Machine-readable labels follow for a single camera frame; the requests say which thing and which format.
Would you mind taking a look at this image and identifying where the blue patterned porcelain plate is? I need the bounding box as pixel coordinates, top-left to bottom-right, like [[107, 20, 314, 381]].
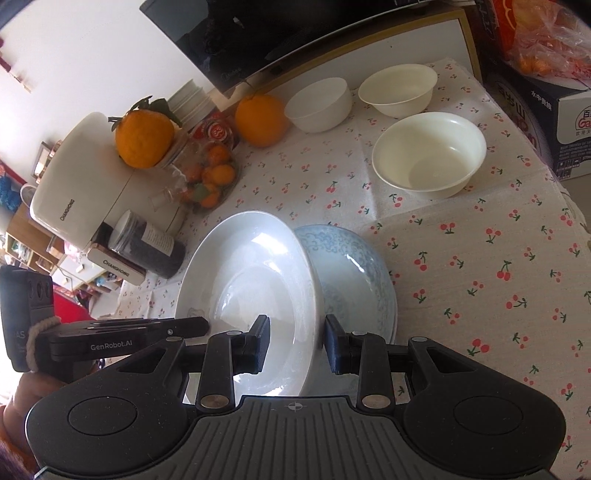
[[283, 225, 398, 397]]

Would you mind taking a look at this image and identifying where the plain white plate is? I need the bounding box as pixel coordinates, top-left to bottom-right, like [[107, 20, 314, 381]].
[[175, 211, 324, 397]]

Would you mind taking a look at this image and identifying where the large cream bowl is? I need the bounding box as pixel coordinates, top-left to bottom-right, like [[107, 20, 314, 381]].
[[372, 112, 487, 200]]

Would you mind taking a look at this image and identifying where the orange patterned sleeve forearm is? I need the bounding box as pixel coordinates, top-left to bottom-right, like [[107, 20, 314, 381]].
[[1, 418, 36, 480]]

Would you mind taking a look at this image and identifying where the person left hand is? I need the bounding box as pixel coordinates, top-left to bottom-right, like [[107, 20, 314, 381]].
[[1, 372, 65, 450]]

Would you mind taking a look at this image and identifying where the red chair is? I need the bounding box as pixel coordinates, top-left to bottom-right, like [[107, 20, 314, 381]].
[[53, 285, 92, 323]]

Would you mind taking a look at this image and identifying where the dark glass jar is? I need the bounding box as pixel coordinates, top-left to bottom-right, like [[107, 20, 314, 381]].
[[108, 210, 185, 279]]

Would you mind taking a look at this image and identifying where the wooden shelf unit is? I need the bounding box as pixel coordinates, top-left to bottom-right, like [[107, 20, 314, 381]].
[[4, 204, 64, 274]]

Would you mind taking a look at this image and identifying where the cherry print tablecloth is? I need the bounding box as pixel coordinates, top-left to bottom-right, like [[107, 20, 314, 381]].
[[110, 57, 591, 480]]

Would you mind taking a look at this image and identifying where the glass bowl of kumquats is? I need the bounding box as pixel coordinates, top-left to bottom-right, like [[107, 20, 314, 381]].
[[149, 136, 239, 212]]

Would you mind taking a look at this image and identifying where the white Changhong appliance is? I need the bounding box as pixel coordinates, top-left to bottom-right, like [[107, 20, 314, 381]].
[[30, 112, 186, 286]]

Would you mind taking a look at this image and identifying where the orange with leaves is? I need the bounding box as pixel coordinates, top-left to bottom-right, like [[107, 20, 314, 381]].
[[107, 96, 182, 169]]

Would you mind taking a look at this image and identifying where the red lidded can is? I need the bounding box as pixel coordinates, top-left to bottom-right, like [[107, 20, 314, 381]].
[[191, 111, 239, 150]]

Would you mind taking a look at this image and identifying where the stack of white cups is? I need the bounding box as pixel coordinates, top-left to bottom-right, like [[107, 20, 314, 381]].
[[167, 80, 216, 131]]

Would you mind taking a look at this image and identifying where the large orange on table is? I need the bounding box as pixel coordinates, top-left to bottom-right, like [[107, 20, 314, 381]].
[[235, 94, 290, 148]]

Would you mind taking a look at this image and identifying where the small white bowl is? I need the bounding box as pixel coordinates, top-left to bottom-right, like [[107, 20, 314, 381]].
[[284, 77, 353, 133]]

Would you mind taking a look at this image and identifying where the medium cream bowl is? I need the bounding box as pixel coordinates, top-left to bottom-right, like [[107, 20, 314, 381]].
[[358, 64, 438, 120]]

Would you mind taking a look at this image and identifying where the black Midea microwave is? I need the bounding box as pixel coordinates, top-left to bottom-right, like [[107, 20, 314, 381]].
[[140, 1, 480, 96]]

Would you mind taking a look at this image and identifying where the Ganten water carton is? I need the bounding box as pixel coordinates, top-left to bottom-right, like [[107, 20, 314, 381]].
[[486, 63, 590, 180]]

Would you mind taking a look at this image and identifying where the red gift box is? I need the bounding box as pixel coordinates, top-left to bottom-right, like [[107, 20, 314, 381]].
[[489, 0, 517, 58]]

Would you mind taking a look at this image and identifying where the plastic bag of fruit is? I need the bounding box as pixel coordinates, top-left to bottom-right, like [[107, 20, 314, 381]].
[[507, 1, 590, 82]]

